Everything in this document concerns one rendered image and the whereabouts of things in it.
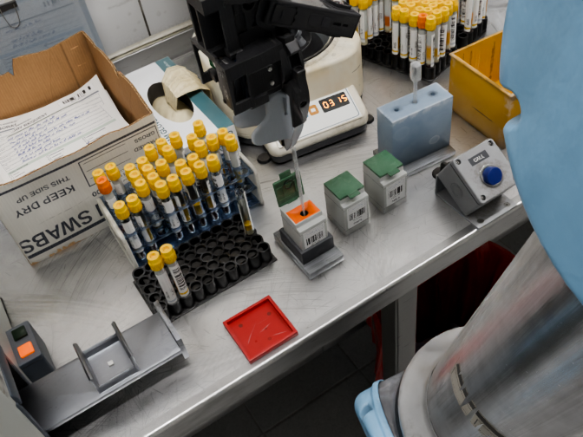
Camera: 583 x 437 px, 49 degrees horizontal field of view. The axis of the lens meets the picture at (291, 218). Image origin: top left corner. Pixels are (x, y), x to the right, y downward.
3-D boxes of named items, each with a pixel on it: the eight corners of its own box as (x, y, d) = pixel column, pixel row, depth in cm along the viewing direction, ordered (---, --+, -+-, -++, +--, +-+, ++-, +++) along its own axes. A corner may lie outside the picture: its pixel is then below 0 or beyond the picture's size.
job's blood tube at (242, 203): (251, 247, 88) (237, 196, 81) (245, 241, 89) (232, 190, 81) (258, 242, 88) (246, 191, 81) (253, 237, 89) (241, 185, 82)
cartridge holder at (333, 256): (310, 281, 83) (307, 264, 81) (274, 239, 89) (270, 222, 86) (344, 260, 85) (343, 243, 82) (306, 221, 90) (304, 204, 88)
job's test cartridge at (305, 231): (304, 261, 84) (298, 229, 79) (284, 239, 87) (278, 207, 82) (330, 246, 85) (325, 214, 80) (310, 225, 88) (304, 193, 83)
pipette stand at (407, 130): (398, 182, 93) (398, 128, 86) (372, 155, 98) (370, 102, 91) (455, 155, 96) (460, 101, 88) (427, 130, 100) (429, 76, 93)
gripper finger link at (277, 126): (251, 166, 71) (234, 97, 64) (296, 142, 72) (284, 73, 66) (265, 180, 69) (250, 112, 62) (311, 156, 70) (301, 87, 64)
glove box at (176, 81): (184, 188, 98) (167, 140, 91) (125, 114, 113) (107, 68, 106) (253, 153, 102) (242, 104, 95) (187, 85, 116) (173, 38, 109)
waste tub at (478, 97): (501, 151, 95) (510, 96, 88) (445, 107, 103) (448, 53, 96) (571, 116, 98) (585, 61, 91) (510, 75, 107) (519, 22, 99)
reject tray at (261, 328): (250, 364, 76) (249, 361, 75) (223, 325, 80) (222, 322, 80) (298, 335, 78) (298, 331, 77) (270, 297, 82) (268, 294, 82)
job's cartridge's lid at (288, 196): (272, 180, 79) (270, 178, 79) (280, 209, 82) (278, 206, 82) (298, 166, 80) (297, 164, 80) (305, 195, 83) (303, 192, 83)
